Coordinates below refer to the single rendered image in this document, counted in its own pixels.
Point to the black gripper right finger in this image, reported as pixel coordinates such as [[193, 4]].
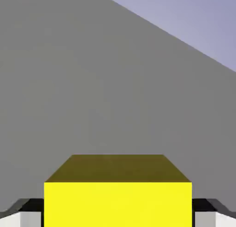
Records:
[[206, 212]]

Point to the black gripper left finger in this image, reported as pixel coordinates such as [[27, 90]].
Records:
[[27, 212]]

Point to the small yellow cube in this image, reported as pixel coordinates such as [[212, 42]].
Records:
[[118, 203]]

